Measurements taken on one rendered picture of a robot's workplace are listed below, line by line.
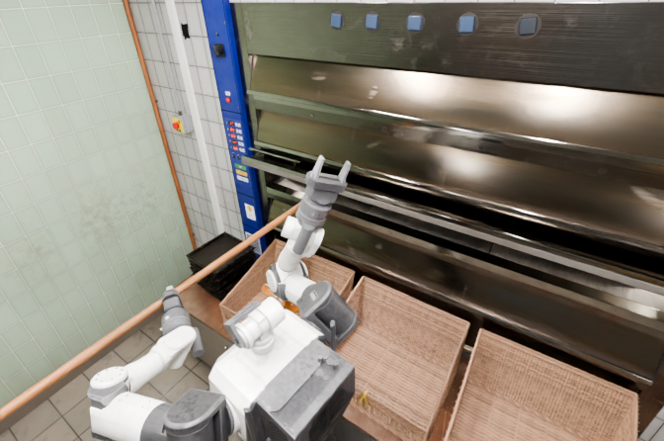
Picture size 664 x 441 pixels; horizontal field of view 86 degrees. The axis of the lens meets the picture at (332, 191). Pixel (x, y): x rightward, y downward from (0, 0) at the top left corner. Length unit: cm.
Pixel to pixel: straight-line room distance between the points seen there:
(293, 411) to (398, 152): 100
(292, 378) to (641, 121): 113
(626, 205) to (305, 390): 107
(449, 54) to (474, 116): 22
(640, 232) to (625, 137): 30
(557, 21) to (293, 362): 113
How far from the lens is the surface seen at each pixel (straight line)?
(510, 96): 130
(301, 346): 95
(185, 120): 230
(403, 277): 176
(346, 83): 150
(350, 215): 174
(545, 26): 124
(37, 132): 236
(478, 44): 128
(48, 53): 235
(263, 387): 90
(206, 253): 226
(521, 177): 138
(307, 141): 169
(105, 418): 104
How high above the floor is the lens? 215
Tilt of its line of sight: 30 degrees down
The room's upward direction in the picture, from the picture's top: 2 degrees counter-clockwise
